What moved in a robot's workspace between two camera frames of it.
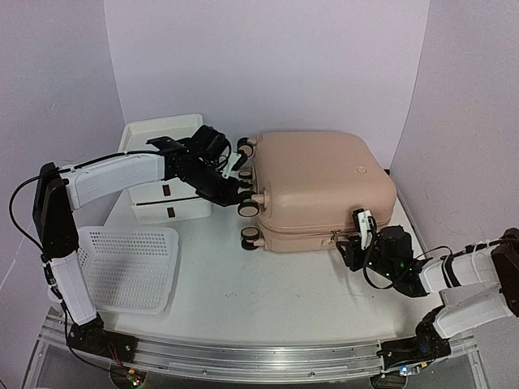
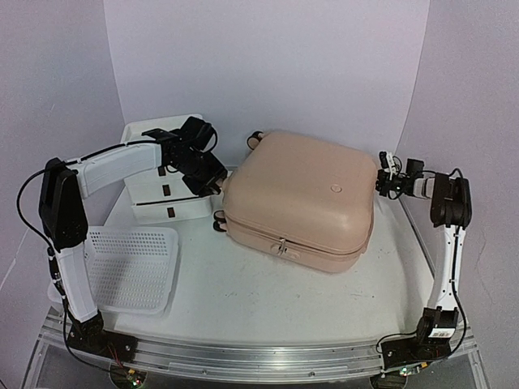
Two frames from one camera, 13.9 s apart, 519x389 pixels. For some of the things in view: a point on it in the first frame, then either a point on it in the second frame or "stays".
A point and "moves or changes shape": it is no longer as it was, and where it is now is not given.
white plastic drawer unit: x=169 y=199 stays
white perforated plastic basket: x=130 y=269 stays
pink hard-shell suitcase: x=306 y=185 moves or changes shape
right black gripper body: x=353 y=257 → x=383 y=186
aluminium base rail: x=242 y=361 stays
